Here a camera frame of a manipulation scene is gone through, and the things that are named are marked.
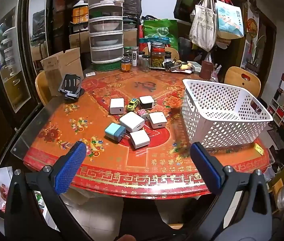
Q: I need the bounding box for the black phone stand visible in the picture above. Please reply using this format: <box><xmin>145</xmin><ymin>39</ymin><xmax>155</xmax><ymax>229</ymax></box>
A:
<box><xmin>58</xmin><ymin>74</ymin><xmax>85</xmax><ymax>100</ymax></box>

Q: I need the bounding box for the wooden chair with slot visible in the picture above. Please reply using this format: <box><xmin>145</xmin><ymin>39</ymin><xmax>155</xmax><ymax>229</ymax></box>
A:
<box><xmin>224</xmin><ymin>66</ymin><xmax>261</xmax><ymax>98</ymax></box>

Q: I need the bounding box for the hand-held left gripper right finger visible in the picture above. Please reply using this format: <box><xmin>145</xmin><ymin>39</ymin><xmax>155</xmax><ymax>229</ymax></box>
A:
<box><xmin>182</xmin><ymin>142</ymin><xmax>274</xmax><ymax>241</ymax></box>

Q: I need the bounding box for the open cardboard box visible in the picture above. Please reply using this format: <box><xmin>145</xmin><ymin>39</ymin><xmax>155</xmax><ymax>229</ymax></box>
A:
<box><xmin>40</xmin><ymin>47</ymin><xmax>84</xmax><ymax>97</ymax></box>

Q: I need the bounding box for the round red wall ornament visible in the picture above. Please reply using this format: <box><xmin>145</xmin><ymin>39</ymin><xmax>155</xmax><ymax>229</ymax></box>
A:
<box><xmin>246</xmin><ymin>17</ymin><xmax>258</xmax><ymax>37</ymax></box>

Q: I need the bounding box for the white charger with black face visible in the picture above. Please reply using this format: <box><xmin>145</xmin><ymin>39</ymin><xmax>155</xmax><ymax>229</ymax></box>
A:
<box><xmin>139</xmin><ymin>95</ymin><xmax>155</xmax><ymax>109</ymax></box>

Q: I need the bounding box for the red printed tablecloth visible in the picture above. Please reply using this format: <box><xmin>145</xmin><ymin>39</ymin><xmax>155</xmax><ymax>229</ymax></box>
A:
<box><xmin>23</xmin><ymin>66</ymin><xmax>273</xmax><ymax>200</ymax></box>

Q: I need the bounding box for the yellow sticker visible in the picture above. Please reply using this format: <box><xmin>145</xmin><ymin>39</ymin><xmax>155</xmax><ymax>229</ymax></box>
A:
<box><xmin>253</xmin><ymin>143</ymin><xmax>265</xmax><ymax>155</ymax></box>

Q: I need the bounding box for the black plastic bag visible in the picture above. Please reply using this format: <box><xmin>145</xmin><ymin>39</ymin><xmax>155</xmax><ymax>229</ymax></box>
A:
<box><xmin>118</xmin><ymin>0</ymin><xmax>142</xmax><ymax>18</ymax></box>

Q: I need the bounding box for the brown cardboard box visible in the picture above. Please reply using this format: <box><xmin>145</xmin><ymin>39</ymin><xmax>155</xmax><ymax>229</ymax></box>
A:
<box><xmin>123</xmin><ymin>28</ymin><xmax>138</xmax><ymax>47</ymax></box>

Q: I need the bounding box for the large white charger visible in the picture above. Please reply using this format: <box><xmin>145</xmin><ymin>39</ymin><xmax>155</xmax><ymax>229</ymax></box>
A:
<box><xmin>119</xmin><ymin>111</ymin><xmax>145</xmax><ymax>133</ymax></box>

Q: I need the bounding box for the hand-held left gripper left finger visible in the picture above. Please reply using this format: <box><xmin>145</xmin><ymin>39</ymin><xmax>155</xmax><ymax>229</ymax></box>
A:
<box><xmin>4</xmin><ymin>141</ymin><xmax>95</xmax><ymax>241</ymax></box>

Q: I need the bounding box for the white tiered food cover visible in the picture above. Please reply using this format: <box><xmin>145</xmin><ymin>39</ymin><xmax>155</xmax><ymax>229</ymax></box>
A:
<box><xmin>88</xmin><ymin>0</ymin><xmax>124</xmax><ymax>64</ymax></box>

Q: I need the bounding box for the small orange jam jar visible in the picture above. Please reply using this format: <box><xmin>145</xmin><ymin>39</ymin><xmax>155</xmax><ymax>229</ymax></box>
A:
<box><xmin>121</xmin><ymin>58</ymin><xmax>132</xmax><ymax>72</ymax></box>

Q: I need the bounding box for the light blue charger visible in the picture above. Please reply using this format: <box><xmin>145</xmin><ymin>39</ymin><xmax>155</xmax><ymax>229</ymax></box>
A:
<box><xmin>104</xmin><ymin>123</ymin><xmax>127</xmax><ymax>142</ymax></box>

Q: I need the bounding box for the cluttered metal tray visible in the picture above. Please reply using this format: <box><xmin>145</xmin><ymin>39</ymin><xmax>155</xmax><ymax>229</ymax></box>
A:
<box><xmin>163</xmin><ymin>60</ymin><xmax>197</xmax><ymax>74</ymax></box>

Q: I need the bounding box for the blue printed tote bag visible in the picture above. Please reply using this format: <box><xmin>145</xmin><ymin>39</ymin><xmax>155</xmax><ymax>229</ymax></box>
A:
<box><xmin>216</xmin><ymin>0</ymin><xmax>245</xmax><ymax>40</ymax></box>

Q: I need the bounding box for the white perforated plastic basket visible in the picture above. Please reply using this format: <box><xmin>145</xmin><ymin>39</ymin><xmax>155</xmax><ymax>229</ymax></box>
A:
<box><xmin>181</xmin><ymin>79</ymin><xmax>274</xmax><ymax>148</ymax></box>

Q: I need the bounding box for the yellow green toy car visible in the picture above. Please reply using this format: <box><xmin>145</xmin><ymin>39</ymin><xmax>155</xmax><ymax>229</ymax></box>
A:
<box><xmin>126</xmin><ymin>98</ymin><xmax>140</xmax><ymax>111</ymax></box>

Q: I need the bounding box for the glass jar of green fruit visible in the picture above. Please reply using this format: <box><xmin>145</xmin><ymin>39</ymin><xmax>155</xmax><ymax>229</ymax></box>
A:
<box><xmin>150</xmin><ymin>42</ymin><xmax>166</xmax><ymax>68</ymax></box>

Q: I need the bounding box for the green plastic basket base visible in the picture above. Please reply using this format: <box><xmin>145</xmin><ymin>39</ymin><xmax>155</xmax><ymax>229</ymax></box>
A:
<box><xmin>92</xmin><ymin>60</ymin><xmax>122</xmax><ymax>71</ymax></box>

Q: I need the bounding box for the brown mug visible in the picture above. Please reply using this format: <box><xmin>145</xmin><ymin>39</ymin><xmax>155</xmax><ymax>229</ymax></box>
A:
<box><xmin>199</xmin><ymin>61</ymin><xmax>215</xmax><ymax>81</ymax></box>

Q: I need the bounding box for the white canvas tote bag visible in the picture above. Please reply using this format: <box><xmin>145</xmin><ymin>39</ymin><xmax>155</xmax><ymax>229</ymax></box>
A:
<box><xmin>189</xmin><ymin>0</ymin><xmax>217</xmax><ymax>52</ymax></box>

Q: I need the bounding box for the empty glass jar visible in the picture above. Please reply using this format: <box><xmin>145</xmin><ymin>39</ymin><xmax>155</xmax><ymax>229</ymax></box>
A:
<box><xmin>141</xmin><ymin>55</ymin><xmax>151</xmax><ymax>72</ymax></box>

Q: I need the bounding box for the green shopping bag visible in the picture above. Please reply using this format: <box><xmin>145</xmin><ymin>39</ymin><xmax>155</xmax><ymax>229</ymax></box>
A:
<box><xmin>142</xmin><ymin>19</ymin><xmax>180</xmax><ymax>53</ymax></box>

